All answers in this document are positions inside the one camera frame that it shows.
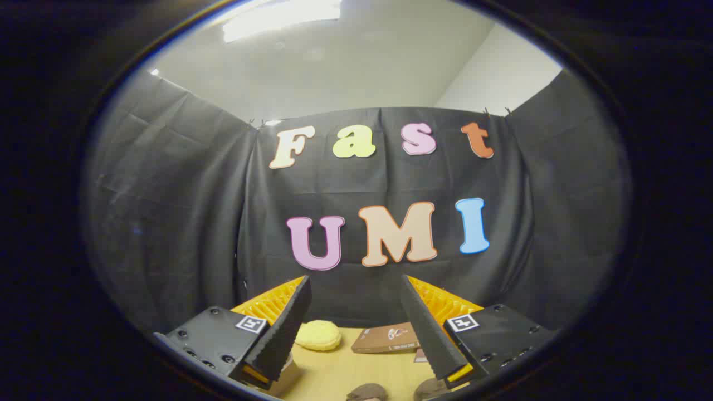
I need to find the brown cover book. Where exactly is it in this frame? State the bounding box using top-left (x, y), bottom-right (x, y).
top-left (351, 322), bottom-right (421, 354)

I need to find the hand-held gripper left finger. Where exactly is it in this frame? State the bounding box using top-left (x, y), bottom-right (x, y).
top-left (153, 275), bottom-right (312, 390)

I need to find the brown cardboard storage box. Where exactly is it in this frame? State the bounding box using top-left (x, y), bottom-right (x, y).
top-left (261, 352), bottom-right (304, 398)

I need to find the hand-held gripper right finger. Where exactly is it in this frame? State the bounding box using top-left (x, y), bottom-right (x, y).
top-left (400, 274), bottom-right (558, 390)

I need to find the brown fuzzy shoe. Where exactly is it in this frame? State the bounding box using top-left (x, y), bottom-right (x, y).
top-left (346, 383), bottom-right (389, 401)
top-left (413, 378), bottom-right (449, 401)

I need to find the yellow plush toy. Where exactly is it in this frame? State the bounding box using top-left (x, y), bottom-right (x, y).
top-left (295, 320), bottom-right (343, 352)

